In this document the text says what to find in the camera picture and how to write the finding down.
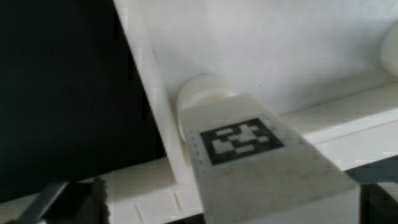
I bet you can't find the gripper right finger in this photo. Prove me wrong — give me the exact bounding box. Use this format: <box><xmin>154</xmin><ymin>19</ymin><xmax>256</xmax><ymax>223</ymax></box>
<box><xmin>359</xmin><ymin>184</ymin><xmax>398</xmax><ymax>224</ymax></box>

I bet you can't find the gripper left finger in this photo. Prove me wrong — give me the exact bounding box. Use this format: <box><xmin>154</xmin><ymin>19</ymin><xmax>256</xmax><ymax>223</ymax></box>
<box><xmin>10</xmin><ymin>178</ymin><xmax>108</xmax><ymax>224</ymax></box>

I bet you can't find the white table leg with tag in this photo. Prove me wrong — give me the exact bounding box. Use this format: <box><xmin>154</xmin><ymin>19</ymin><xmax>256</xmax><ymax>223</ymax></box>
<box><xmin>177</xmin><ymin>75</ymin><xmax>360</xmax><ymax>224</ymax></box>

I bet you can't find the white square table top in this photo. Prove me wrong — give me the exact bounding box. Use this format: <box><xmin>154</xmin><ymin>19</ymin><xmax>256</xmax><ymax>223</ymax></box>
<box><xmin>113</xmin><ymin>0</ymin><xmax>398</xmax><ymax>181</ymax></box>

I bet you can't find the white U-shaped fence wall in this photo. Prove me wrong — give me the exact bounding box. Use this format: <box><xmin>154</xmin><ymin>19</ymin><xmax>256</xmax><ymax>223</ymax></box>
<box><xmin>101</xmin><ymin>130</ymin><xmax>398</xmax><ymax>224</ymax></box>

